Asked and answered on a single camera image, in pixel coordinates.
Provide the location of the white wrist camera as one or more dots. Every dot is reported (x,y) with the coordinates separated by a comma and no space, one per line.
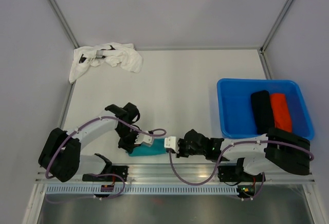
(144,139)
(171,144)

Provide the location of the white slotted cable duct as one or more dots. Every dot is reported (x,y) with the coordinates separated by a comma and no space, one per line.
(143,189)

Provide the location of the right aluminium frame post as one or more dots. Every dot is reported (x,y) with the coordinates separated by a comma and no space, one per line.
(282,14)

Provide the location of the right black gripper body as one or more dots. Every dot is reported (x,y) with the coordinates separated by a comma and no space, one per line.
(185,150)

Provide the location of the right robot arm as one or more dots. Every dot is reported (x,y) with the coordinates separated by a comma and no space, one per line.
(276,149)

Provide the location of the blue plastic bin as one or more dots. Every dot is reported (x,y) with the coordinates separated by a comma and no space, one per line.
(235,111)

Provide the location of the rolled black t-shirt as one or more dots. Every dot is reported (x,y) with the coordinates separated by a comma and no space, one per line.
(262,111)

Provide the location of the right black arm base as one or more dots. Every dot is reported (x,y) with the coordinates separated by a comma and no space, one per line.
(234,174)

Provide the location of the left aluminium frame post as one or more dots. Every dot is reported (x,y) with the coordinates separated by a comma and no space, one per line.
(63,22)

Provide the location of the white t-shirt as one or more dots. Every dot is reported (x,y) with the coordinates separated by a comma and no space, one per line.
(113,54)

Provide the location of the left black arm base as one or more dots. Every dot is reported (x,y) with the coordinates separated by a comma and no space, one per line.
(114,173)

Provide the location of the aluminium frame post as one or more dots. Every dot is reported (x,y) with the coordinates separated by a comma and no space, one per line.
(282,14)
(63,22)

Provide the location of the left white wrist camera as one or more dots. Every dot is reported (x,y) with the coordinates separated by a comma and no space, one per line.
(144,139)

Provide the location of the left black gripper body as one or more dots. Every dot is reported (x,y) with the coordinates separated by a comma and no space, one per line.
(127,137)

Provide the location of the teal t-shirt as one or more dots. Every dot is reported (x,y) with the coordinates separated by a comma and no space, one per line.
(157,148)

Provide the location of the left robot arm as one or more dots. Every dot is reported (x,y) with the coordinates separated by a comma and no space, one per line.
(61,155)

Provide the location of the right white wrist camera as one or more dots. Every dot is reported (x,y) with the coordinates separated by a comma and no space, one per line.
(171,144)

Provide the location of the rolled orange t-shirt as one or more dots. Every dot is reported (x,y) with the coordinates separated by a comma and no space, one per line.
(281,114)

